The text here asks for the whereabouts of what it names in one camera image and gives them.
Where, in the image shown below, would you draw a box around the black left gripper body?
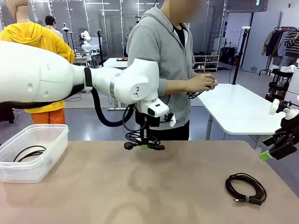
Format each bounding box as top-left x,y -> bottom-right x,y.
135,111 -> 175,139

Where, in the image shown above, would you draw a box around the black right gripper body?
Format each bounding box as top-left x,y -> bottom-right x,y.
270,114 -> 299,161

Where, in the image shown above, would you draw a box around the black power cord coil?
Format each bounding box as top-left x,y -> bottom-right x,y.
123,130 -> 165,151

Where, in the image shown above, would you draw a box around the large thin black cable coil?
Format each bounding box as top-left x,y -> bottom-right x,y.
13,145 -> 47,163

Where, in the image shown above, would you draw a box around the person's right forearm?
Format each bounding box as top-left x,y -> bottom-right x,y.
166,78 -> 189,96

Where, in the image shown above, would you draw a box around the person's right hand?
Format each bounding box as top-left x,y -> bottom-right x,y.
186,76 -> 214,93

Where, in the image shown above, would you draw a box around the person's left hand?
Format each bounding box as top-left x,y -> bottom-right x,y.
203,74 -> 218,91

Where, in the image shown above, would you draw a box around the large white table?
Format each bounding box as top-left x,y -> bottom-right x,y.
197,83 -> 299,150

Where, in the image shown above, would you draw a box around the black rolling cart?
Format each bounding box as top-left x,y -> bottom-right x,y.
265,68 -> 295,101

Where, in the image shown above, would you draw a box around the white low background table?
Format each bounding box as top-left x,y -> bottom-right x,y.
102,57 -> 131,70

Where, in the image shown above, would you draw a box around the wooden shoe rack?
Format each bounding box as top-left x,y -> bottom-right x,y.
191,55 -> 220,73

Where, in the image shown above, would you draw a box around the person in grey hoodie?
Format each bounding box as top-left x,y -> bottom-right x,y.
126,0 -> 219,141

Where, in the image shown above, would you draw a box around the clear plastic storage box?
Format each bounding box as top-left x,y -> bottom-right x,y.
0,124 -> 69,184

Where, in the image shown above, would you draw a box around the grey background desk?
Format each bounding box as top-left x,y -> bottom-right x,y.
73,55 -> 99,69

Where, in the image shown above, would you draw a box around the black pole stand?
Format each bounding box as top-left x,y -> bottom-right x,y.
230,26 -> 251,85

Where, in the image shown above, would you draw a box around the black bags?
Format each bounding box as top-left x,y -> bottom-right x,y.
221,46 -> 239,65

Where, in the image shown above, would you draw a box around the person in striped shirt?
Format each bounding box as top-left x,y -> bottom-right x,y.
279,28 -> 299,69

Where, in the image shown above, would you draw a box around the orange trousers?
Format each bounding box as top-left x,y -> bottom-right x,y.
31,108 -> 66,125

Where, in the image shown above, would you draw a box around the clothes rack with garments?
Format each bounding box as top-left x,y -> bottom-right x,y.
261,27 -> 299,75

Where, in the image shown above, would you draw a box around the grey partition panel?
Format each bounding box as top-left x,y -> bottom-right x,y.
242,11 -> 282,74

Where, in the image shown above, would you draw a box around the small white background robot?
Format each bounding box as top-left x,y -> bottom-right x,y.
78,29 -> 93,56

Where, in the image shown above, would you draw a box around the man with dark cap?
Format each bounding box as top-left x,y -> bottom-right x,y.
44,15 -> 64,41

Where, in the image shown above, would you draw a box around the yellow hoodie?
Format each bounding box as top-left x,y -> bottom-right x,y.
0,21 -> 76,114

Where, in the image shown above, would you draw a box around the beige mannequin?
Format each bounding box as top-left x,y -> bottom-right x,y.
6,0 -> 30,24

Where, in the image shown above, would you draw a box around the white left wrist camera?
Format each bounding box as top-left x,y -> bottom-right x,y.
168,112 -> 177,128

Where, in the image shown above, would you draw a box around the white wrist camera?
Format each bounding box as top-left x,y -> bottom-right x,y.
268,99 -> 280,116
168,112 -> 177,128

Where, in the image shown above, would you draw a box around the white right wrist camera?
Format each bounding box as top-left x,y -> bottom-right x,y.
268,99 -> 280,116

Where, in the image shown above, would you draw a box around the black floor cable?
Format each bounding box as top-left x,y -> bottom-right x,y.
64,93 -> 83,102

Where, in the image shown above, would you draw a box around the black camera tripod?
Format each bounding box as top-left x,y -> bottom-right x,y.
96,29 -> 105,67
62,22 -> 76,51

